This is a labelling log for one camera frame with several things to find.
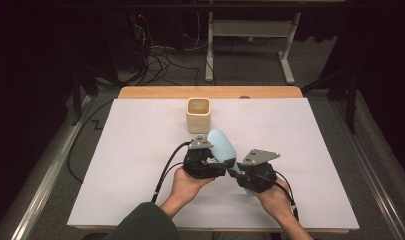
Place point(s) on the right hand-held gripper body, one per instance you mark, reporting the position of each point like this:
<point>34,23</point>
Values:
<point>258,175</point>

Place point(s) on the person's left hand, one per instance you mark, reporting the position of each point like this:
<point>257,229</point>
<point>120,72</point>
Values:
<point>185,186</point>

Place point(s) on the beige square cup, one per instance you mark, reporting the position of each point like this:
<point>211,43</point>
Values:
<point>198,123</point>

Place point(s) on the light blue hairbrush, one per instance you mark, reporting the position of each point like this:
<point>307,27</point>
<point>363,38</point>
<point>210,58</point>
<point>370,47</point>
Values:
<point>221,146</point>

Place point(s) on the aluminium floor rail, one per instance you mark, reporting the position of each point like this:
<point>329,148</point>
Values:
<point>373,166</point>
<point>50,173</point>

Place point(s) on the white metal desk frame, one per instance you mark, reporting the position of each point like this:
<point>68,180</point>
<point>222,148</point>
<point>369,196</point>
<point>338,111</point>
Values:
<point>253,28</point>

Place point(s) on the person's right hand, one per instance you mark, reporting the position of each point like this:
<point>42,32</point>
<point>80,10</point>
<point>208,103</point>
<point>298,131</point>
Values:
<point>276,200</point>

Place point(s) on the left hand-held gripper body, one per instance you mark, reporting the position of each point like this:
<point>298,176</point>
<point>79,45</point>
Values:
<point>200,165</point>

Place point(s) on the white table sheet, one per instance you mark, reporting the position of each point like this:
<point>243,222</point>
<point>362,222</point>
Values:
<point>130,166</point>

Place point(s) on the black metal stand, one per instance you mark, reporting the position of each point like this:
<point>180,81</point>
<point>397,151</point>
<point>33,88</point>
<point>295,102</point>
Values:
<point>78,90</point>
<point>350,96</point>

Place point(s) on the wooden table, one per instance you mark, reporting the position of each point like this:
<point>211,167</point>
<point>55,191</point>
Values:
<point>210,92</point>

